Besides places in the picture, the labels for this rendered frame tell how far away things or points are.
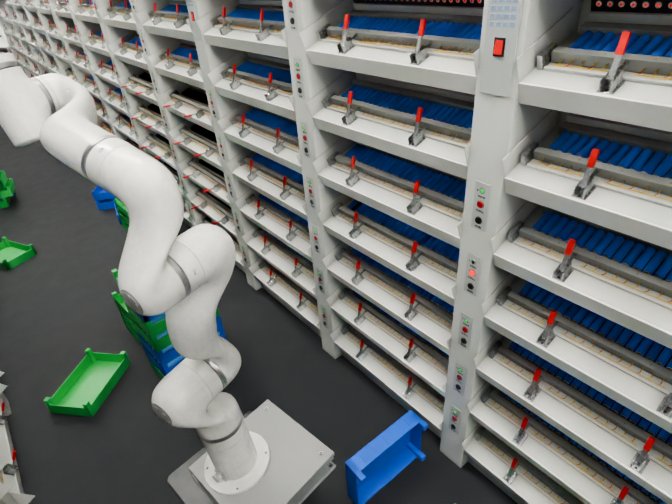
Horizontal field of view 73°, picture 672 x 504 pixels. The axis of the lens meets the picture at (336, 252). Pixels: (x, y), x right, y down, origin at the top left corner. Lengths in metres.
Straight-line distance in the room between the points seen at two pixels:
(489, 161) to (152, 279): 0.73
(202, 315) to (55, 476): 1.30
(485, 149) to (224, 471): 1.06
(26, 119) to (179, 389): 0.63
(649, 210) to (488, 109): 0.36
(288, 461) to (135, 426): 0.87
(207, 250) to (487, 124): 0.63
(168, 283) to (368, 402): 1.30
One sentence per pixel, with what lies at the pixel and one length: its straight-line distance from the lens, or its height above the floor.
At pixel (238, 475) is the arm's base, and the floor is 0.36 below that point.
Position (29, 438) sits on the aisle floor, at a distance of 2.32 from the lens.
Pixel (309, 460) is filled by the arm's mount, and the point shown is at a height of 0.35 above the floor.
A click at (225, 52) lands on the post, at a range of 2.13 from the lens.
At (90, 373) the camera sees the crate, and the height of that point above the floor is 0.00.
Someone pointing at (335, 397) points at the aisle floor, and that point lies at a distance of 1.98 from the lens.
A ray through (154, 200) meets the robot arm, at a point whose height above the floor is 1.23.
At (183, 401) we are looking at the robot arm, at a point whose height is 0.73.
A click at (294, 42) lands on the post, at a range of 1.52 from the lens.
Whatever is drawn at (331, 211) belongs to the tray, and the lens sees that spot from 1.67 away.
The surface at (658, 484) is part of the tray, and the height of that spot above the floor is 0.52.
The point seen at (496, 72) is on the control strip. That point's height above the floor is 1.32.
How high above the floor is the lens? 1.54
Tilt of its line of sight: 33 degrees down
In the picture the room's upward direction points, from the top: 5 degrees counter-clockwise
